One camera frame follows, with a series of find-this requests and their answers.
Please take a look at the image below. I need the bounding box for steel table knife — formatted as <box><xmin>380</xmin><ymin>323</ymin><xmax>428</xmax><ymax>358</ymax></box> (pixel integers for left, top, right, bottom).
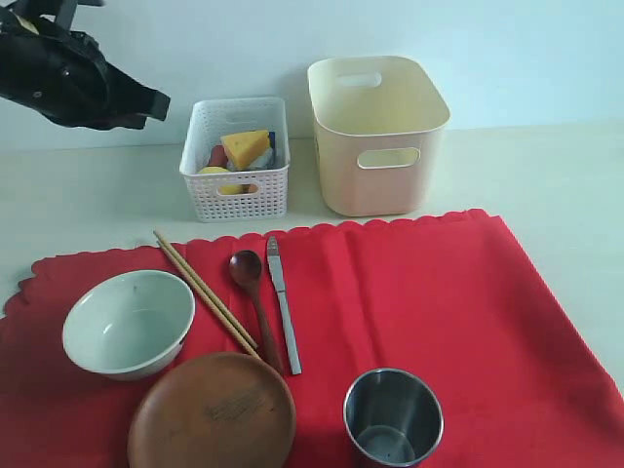
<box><xmin>266</xmin><ymin>236</ymin><xmax>302</xmax><ymax>375</ymax></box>

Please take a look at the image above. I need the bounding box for yellow lemon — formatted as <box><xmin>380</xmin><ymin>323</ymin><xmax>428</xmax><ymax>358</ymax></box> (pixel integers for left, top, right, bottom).
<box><xmin>198</xmin><ymin>166</ymin><xmax>229</xmax><ymax>175</ymax></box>

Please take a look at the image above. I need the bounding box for wooden chopstick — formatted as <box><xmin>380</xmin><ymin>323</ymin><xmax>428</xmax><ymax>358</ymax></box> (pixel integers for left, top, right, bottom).
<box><xmin>158</xmin><ymin>241</ymin><xmax>259</xmax><ymax>359</ymax></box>
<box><xmin>153</xmin><ymin>230</ymin><xmax>259</xmax><ymax>355</ymax></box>

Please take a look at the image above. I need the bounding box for pale green ceramic bowl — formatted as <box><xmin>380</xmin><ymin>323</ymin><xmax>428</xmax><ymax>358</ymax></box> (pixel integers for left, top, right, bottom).
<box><xmin>61</xmin><ymin>269</ymin><xmax>196</xmax><ymax>381</ymax></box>

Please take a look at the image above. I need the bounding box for milk carton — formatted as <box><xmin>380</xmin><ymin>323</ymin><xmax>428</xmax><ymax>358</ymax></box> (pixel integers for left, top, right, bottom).
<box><xmin>242</xmin><ymin>132</ymin><xmax>274</xmax><ymax>171</ymax></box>

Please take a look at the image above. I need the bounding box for dark wooden spoon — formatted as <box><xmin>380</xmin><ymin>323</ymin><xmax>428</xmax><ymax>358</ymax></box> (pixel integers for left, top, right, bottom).
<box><xmin>229</xmin><ymin>250</ymin><xmax>284</xmax><ymax>374</ymax></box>

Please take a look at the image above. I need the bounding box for brown wooden plate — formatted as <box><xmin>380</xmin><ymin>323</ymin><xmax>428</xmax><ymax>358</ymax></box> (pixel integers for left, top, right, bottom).
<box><xmin>127</xmin><ymin>352</ymin><xmax>296</xmax><ymax>467</ymax></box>

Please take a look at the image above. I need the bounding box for cream plastic bin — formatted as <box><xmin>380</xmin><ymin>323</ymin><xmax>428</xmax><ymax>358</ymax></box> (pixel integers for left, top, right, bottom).
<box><xmin>307</xmin><ymin>56</ymin><xmax>450</xmax><ymax>216</ymax></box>

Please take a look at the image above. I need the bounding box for white perforated plastic basket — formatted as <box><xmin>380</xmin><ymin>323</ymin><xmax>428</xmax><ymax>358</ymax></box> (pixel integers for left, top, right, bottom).
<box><xmin>179</xmin><ymin>97</ymin><xmax>291</xmax><ymax>222</ymax></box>

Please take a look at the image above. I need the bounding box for brown egg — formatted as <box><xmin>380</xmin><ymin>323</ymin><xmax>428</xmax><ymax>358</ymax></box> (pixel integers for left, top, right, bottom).
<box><xmin>218</xmin><ymin>184</ymin><xmax>258</xmax><ymax>196</ymax></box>

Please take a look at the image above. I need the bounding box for red scalloped table cloth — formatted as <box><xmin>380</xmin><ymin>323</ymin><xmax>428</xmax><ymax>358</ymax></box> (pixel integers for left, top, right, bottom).
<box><xmin>1</xmin><ymin>210</ymin><xmax>623</xmax><ymax>467</ymax></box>

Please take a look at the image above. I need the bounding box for red sausage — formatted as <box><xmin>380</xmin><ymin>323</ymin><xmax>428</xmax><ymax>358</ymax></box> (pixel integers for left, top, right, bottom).
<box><xmin>208</xmin><ymin>144</ymin><xmax>228</xmax><ymax>168</ymax></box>

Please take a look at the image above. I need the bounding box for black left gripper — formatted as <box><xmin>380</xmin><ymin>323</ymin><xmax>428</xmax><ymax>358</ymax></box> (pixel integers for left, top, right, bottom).
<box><xmin>1</xmin><ymin>9</ymin><xmax>171</xmax><ymax>131</ymax></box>

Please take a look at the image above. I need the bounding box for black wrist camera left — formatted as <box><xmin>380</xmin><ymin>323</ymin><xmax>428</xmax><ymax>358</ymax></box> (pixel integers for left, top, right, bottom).
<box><xmin>53</xmin><ymin>0</ymin><xmax>105</xmax><ymax>29</ymax></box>

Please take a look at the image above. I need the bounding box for stainless steel cup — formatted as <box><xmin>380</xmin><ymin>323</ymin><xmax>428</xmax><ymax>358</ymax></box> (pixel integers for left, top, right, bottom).
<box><xmin>342</xmin><ymin>368</ymin><xmax>445</xmax><ymax>467</ymax></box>

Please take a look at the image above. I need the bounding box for yellow cheese wedge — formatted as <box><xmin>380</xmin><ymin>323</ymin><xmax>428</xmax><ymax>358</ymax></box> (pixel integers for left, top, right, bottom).
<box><xmin>220</xmin><ymin>130</ymin><xmax>271</xmax><ymax>171</ymax></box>

